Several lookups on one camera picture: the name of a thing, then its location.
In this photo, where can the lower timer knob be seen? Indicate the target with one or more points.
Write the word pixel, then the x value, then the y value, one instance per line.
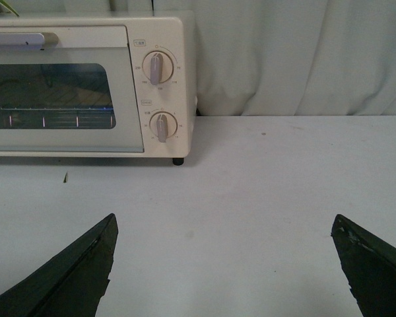
pixel 163 125

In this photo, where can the green plant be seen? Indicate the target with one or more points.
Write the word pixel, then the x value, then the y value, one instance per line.
pixel 7 10

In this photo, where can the oven door with glass window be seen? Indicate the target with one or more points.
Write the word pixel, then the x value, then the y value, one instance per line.
pixel 69 89

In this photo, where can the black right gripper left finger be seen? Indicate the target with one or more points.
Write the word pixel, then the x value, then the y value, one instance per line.
pixel 73 282

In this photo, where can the upper temperature knob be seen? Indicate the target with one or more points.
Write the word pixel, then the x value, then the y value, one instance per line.
pixel 158 67

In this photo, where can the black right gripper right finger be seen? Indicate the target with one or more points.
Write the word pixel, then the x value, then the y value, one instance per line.
pixel 369 264

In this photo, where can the cream toaster oven body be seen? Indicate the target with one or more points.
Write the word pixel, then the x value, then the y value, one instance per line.
pixel 171 32

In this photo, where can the white curtain backdrop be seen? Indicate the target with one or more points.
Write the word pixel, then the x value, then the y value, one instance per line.
pixel 280 58

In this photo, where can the small fallen green leaf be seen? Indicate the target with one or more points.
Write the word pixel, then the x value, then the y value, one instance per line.
pixel 66 177

